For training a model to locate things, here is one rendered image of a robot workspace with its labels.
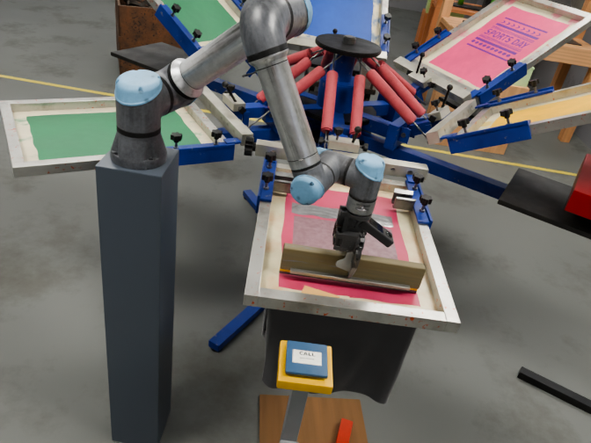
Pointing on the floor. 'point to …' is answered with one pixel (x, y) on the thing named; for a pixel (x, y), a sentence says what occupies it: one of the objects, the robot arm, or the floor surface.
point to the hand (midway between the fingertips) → (351, 269)
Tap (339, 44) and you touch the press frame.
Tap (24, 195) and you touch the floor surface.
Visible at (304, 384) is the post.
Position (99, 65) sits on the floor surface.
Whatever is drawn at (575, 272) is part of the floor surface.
